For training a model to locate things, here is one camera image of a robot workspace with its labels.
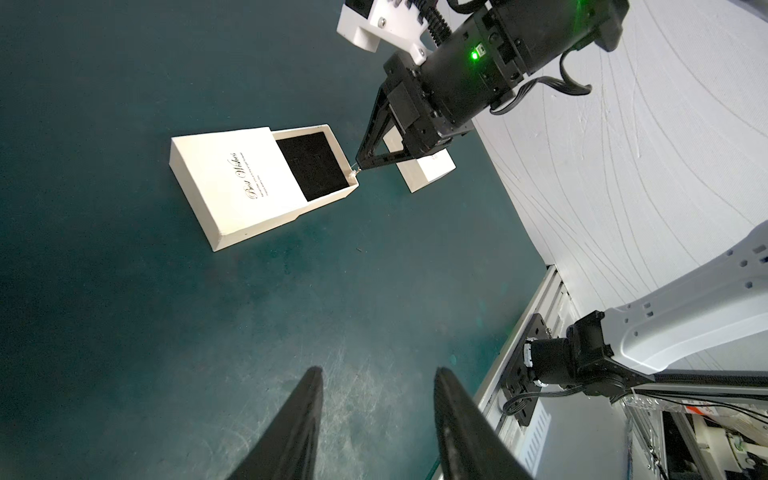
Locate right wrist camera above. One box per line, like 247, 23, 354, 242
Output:
336, 0, 452, 66

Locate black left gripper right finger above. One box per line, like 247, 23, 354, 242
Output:
433, 367, 531, 479

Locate white vented cable duct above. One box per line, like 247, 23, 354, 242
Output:
516, 401, 552, 478

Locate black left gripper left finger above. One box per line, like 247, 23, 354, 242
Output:
230, 366, 323, 479

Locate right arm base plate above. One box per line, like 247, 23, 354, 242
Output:
499, 313, 551, 427

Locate small cream box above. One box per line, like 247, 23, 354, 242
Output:
169, 124, 359, 251

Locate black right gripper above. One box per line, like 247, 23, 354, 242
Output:
355, 1, 629, 170

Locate green table mat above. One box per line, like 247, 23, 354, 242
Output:
1, 1, 546, 479

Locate aluminium front rail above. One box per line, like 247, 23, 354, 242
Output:
431, 263, 580, 480

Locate cream drawer jewelry box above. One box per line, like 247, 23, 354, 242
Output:
383, 127, 456, 193

